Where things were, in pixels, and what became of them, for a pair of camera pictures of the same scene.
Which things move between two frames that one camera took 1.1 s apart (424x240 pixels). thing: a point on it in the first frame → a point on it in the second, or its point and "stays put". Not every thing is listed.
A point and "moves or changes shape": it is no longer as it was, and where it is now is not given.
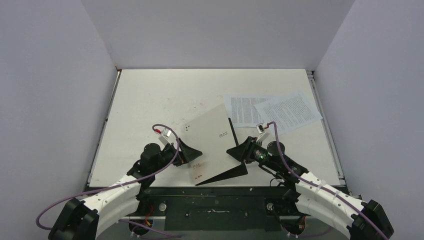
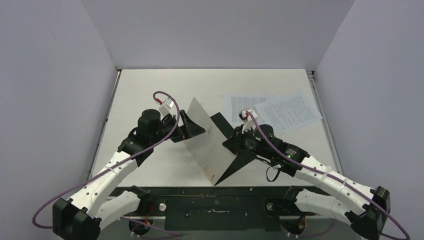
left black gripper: x=186 y=154 → x=189 y=129
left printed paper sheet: x=241 y=109 stays put
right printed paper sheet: x=291 y=111 stays put
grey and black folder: x=210 y=132 moves or changes shape
